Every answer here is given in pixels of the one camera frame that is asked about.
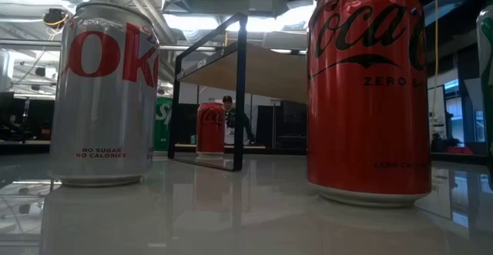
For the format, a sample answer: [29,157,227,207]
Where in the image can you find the red Coke Zero can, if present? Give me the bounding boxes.
[307,0,433,209]
[196,101,226,160]

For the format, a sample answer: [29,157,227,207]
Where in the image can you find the green Sprite can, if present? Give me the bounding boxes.
[154,96,174,153]
[476,0,493,193]

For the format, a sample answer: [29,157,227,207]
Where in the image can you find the silver Diet Coke can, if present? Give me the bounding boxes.
[49,1,161,188]

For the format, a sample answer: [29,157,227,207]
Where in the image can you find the person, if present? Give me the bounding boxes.
[222,95,257,145]

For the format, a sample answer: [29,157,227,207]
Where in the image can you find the black storage cabinet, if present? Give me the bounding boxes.
[257,100,308,151]

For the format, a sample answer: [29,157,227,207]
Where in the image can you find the grey ceiling unit box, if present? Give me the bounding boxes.
[248,0,289,17]

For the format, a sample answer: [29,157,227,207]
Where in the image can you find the red box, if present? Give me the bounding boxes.
[445,145,475,156]

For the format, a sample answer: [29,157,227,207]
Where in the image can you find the black ceiling-hung device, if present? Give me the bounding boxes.
[42,8,71,31]

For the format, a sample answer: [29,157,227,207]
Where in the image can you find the wooden shelf with black frame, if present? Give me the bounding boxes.
[168,12,309,173]

